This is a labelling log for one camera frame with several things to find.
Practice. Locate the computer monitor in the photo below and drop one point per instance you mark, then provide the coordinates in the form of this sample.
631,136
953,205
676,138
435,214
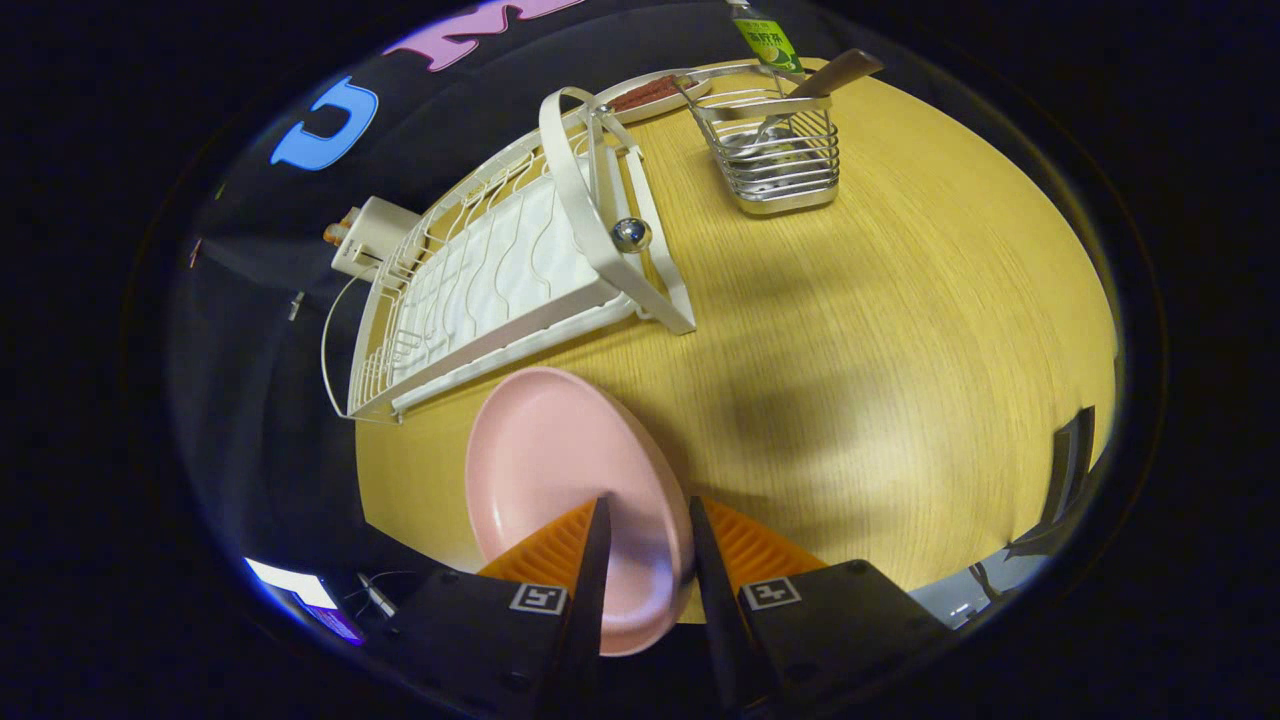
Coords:
300,585

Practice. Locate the black backdrop cloth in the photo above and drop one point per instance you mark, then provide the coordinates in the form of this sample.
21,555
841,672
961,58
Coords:
450,110

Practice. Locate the white toaster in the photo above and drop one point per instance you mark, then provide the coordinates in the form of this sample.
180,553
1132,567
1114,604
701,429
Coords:
378,236

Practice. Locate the dark chair frame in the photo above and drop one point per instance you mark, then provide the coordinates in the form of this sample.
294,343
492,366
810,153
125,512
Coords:
1070,460

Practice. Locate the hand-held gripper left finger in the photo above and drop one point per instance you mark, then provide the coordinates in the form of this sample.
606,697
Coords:
585,600

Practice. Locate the red sausage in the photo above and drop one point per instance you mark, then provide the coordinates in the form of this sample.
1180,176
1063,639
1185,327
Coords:
645,94

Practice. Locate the silver clip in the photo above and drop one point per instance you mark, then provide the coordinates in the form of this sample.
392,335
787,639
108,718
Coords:
296,306

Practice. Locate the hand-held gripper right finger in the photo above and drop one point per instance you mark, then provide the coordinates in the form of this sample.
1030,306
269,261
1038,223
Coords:
715,600

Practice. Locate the pink plate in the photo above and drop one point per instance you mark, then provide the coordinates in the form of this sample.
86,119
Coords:
550,450

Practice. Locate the white oval plate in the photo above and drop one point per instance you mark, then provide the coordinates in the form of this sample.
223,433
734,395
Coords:
690,92

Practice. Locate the green label drink bottle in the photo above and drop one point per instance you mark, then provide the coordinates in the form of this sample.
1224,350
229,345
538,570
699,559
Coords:
766,42

